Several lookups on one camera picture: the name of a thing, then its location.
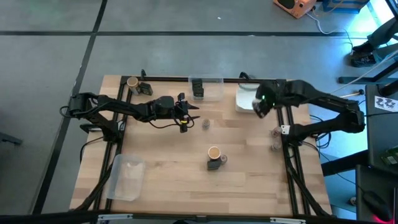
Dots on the black camera rig bar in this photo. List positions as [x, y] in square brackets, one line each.
[46, 217]

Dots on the small grey cap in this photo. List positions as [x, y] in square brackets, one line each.
[205, 124]

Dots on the black aluminium table frame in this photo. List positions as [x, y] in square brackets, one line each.
[161, 77]

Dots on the small clear cap right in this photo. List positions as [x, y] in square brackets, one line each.
[275, 146]

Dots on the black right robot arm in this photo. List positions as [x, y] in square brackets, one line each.
[326, 99]

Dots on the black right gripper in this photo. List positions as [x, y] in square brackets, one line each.
[270, 93]

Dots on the white plastic tray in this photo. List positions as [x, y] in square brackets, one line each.
[244, 102]

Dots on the black computer mouse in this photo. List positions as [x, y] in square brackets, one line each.
[377, 205]

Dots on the small clear plastic bin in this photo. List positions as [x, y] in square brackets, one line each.
[214, 90]

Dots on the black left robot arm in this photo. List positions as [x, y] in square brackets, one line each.
[124, 107]

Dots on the black desk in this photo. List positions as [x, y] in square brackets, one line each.
[381, 133]

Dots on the white printed paper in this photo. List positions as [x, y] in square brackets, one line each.
[385, 103]

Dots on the orange speaker box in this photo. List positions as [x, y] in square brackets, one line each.
[295, 7]

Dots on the dark floor object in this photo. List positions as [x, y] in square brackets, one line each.
[9, 138]

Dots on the large clear plastic tub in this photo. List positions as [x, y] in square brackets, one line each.
[126, 177]

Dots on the silver rig bracket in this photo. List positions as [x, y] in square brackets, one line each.
[115, 217]
[287, 220]

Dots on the blue box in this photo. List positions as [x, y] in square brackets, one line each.
[345, 5]

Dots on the green circuit board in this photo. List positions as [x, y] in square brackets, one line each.
[390, 158]

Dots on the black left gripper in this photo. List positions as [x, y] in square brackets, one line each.
[182, 112]

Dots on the person's shoe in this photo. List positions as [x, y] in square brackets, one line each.
[363, 48]
[363, 60]

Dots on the person's leg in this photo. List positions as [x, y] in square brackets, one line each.
[384, 32]

